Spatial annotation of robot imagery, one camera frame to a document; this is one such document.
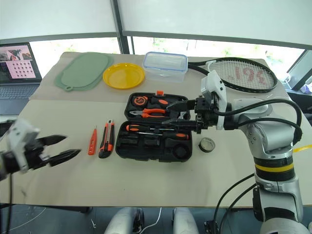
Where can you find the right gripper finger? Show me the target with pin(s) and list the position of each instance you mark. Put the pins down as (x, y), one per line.
(182, 105)
(182, 123)

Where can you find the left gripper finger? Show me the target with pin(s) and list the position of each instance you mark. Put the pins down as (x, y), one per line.
(64, 156)
(53, 140)

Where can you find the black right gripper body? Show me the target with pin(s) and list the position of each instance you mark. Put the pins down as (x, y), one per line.
(203, 108)

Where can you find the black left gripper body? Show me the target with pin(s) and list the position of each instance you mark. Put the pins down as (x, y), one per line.
(37, 153)

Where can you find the orange case latch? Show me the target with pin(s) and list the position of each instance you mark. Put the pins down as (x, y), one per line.
(159, 93)

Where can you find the black plastic tool case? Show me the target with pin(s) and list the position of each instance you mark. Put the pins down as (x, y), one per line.
(146, 156)

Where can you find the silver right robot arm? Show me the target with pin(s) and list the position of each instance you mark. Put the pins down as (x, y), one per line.
(268, 136)

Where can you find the silver adjustable wrench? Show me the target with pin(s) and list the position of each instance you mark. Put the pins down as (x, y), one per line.
(181, 117)

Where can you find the orange black screwdriver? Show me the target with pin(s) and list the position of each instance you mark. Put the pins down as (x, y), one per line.
(179, 136)
(132, 127)

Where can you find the orange voltage tester pen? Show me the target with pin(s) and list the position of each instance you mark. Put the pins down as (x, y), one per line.
(92, 143)

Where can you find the black electrical tape roll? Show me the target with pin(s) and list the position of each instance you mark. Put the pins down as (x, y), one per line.
(206, 150)

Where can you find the orange black tape measure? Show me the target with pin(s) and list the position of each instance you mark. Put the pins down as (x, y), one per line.
(139, 100)

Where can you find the orange black utility knife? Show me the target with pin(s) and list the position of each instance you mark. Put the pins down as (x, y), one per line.
(107, 143)

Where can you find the clear container blue lid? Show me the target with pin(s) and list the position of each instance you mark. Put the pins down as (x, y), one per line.
(163, 62)

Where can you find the black tennis racket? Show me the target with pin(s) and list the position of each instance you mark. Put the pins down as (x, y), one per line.
(243, 73)

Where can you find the yellow plastic plate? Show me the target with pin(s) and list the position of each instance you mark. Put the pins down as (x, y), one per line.
(123, 76)

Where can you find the green cutting mat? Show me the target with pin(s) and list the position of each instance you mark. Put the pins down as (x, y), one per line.
(83, 70)

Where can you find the open laptop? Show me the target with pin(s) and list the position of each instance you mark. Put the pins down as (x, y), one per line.
(17, 63)

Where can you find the grey rounded shell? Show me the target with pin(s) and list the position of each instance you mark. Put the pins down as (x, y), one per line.
(122, 221)
(185, 221)

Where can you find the dark framed panel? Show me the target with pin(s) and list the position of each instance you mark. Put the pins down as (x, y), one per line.
(301, 70)

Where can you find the purple white box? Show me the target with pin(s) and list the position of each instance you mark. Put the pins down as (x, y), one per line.
(308, 86)

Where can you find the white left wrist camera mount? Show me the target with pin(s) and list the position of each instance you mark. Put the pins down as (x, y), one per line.
(22, 136)

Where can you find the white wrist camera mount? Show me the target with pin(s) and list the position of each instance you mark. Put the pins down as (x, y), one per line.
(212, 83)
(22, 136)

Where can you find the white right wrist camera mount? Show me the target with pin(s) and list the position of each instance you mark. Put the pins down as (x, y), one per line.
(212, 83)

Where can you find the dark window frame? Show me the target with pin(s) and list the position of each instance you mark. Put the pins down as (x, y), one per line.
(122, 24)

